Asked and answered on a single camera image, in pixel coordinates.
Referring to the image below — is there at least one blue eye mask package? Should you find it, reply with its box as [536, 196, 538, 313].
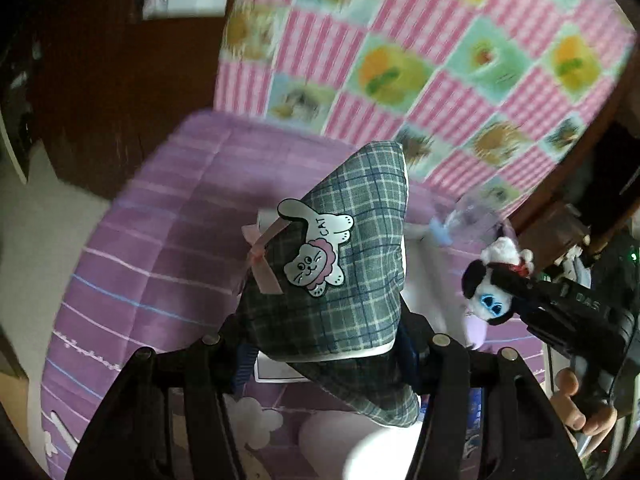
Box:
[462, 388, 484, 460]

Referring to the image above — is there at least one panda plush with sunglasses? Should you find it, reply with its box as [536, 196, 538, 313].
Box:
[461, 236, 535, 326]

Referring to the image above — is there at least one green plaid cat pouch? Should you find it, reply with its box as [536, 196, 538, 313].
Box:
[238, 141, 420, 427]

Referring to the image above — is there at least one white paper towel roll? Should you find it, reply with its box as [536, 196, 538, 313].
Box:
[298, 411, 422, 480]

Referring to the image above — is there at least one person's right hand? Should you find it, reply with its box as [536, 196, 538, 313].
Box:
[550, 368, 617, 440]

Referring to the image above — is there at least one white shallow box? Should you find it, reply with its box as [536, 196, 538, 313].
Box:
[401, 221, 487, 349]

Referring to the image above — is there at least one purple striped tablecloth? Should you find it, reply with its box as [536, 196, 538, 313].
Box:
[41, 112, 546, 479]

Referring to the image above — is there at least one clear drinking glass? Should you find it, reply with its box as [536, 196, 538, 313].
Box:
[444, 190, 504, 248]

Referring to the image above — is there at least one pink checkered picture cloth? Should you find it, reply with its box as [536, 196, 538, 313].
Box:
[214, 0, 637, 214]

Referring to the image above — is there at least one dark wooden cabinet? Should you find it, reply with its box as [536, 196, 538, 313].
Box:
[32, 0, 226, 198]

